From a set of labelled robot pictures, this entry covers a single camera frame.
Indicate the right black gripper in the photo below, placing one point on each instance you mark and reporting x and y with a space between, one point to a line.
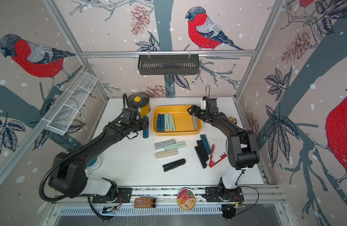
194 109

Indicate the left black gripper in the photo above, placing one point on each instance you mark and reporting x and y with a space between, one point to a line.
144 125

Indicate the dark teal pliers bottom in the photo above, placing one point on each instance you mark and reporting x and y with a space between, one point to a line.
162 122

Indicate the mint green pliers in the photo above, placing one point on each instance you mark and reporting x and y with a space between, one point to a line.
171 122
175 146
167 121

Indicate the black pliers pair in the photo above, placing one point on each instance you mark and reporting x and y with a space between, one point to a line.
201 157

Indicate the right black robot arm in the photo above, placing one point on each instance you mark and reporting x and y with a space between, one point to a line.
241 146

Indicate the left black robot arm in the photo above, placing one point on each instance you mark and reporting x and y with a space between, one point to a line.
67 177

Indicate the yellow plastic storage box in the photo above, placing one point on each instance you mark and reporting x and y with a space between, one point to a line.
183 121

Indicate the beige pruning pliers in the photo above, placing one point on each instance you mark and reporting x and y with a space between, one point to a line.
165 154

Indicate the small brown box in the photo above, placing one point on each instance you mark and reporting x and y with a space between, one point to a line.
145 202

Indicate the yellow pot with dark lid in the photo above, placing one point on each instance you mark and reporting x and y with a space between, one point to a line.
141 101

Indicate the red plastic tool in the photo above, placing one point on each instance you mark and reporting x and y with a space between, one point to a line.
215 158

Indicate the teal lidded clear jug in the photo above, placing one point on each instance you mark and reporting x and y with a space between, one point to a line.
94 165

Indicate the round pink tin lid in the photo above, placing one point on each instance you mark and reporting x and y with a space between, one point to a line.
186 199

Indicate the black hanging wire basket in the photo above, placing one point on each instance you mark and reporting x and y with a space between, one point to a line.
184 64

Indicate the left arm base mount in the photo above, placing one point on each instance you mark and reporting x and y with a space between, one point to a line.
114 195

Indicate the white mesh wall basket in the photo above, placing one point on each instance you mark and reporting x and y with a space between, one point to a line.
73 99

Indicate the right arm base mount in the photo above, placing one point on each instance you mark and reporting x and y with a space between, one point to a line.
221 194

